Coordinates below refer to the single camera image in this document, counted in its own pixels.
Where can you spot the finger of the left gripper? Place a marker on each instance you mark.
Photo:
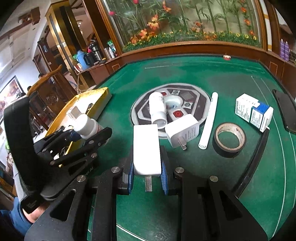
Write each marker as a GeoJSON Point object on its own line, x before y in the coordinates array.
{"type": "Point", "coordinates": [90, 146]}
{"type": "Point", "coordinates": [57, 140]}

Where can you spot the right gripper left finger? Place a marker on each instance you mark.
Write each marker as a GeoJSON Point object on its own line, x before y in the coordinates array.
{"type": "Point", "coordinates": [86, 210]}

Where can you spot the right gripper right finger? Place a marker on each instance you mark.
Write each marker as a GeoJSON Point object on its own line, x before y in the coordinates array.
{"type": "Point", "coordinates": [207, 210]}

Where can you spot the white medicine bottle red label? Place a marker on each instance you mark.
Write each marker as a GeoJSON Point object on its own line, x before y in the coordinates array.
{"type": "Point", "coordinates": [86, 127]}

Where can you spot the white usb charger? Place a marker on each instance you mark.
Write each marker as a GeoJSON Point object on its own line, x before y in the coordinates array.
{"type": "Point", "coordinates": [146, 153]}

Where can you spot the black marker pink cap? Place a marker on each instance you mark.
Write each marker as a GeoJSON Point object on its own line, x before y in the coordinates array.
{"type": "Point", "coordinates": [246, 177]}

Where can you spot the white pvc tube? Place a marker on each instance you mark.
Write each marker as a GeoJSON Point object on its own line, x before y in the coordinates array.
{"type": "Point", "coordinates": [205, 137]}

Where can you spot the black tape roll beige core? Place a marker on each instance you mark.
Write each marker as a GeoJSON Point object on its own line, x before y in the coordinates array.
{"type": "Point", "coordinates": [228, 140]}

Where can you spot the white pvc elbow pipe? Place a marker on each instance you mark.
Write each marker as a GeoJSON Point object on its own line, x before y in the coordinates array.
{"type": "Point", "coordinates": [159, 104]}

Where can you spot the white charger with prongs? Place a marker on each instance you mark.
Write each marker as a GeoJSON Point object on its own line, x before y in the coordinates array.
{"type": "Point", "coordinates": [182, 130]}

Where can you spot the blue white medicine box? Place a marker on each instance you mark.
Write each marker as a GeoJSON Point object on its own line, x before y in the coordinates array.
{"type": "Point", "coordinates": [257, 113]}

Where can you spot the person left hand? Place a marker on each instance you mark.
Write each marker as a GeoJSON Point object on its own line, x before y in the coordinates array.
{"type": "Point", "coordinates": [33, 216]}

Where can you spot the small silver box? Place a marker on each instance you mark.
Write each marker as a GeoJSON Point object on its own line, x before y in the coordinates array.
{"type": "Point", "coordinates": [73, 113]}

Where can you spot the yellow cardboard box tray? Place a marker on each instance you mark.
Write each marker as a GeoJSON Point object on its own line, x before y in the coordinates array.
{"type": "Point", "coordinates": [99, 98]}

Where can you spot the wooden chair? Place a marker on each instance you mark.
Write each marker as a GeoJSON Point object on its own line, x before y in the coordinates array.
{"type": "Point", "coordinates": [51, 93]}

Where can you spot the thermos flasks on cabinet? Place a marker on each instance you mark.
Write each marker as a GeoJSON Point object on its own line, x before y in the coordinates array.
{"type": "Point", "coordinates": [91, 57]}

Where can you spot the round table centre panel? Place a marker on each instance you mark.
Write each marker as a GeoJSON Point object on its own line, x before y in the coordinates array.
{"type": "Point", "coordinates": [195, 101]}

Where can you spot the flower planter display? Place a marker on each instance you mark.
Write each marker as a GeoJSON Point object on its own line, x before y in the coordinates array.
{"type": "Point", "coordinates": [140, 24]}

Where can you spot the black smartphone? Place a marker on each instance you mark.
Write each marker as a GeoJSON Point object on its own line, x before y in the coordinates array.
{"type": "Point", "coordinates": [287, 110]}

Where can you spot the purple spray cans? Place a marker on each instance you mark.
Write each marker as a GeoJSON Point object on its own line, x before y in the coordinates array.
{"type": "Point", "coordinates": [284, 50]}

